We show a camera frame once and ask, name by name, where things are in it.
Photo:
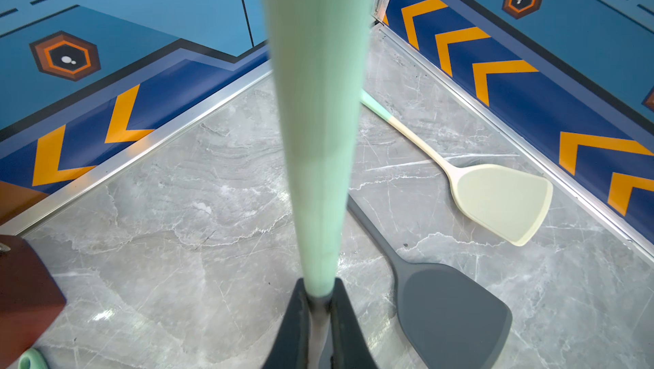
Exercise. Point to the grey spoon mint handle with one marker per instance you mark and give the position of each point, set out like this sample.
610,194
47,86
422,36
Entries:
318,51

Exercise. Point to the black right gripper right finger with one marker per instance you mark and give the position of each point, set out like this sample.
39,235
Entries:
350,350

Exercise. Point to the dark red metronome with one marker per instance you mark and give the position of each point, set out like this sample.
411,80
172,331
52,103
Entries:
30,298

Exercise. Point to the grey ladle mint handle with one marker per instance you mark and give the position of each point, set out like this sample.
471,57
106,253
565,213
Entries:
450,320

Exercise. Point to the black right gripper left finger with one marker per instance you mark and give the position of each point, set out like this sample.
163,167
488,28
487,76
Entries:
291,345

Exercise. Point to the cream turner mint handle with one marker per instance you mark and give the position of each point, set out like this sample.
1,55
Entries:
509,203

